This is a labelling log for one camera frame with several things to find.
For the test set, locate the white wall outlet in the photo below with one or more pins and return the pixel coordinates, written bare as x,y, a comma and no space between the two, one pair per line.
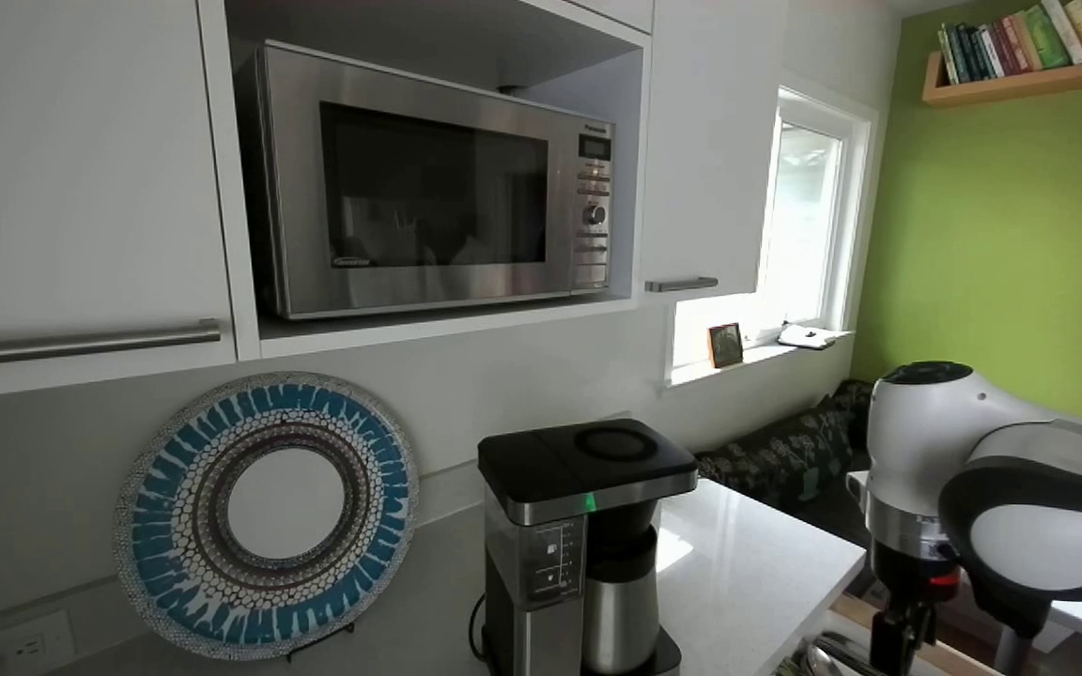
27,644

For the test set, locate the blue woven round plate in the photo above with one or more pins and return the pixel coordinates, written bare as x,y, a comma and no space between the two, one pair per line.
178,575

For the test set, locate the stainless steel coffee carafe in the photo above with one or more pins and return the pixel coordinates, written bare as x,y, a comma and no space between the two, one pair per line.
621,612

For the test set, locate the bright green book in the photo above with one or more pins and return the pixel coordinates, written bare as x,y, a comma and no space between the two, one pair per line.
1042,40

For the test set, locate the small black picture frame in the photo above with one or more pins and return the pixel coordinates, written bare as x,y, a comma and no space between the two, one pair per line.
728,345

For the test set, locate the pale grey book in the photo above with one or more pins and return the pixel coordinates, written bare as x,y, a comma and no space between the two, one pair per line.
991,54

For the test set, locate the narrow white cabinet door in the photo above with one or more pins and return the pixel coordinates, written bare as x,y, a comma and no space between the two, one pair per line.
705,152

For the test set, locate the red book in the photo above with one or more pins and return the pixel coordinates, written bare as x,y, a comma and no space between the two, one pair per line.
1013,45

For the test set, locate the white book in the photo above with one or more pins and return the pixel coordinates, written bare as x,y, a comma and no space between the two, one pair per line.
1064,30

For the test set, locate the black steel coffee maker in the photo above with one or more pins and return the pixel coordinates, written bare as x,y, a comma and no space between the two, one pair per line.
543,551

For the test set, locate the small white sill object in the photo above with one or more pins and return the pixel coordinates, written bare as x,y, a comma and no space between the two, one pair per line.
807,337

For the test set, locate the stainless steel microwave oven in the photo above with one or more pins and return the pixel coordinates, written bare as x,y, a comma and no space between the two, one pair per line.
429,191

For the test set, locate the white framed window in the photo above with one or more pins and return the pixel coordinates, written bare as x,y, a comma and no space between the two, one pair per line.
807,213

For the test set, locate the wooden wall book shelf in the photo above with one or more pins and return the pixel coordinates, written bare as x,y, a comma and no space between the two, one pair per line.
1031,84

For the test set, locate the thin green book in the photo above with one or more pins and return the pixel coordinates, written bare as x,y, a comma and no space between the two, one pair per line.
947,57

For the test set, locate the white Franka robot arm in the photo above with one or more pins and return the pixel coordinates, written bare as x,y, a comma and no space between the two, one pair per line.
940,427

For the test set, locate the dark teal book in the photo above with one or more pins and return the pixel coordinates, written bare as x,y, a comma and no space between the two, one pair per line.
967,54

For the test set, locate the wide white cabinet door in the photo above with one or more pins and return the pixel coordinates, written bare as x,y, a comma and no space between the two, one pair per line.
77,164

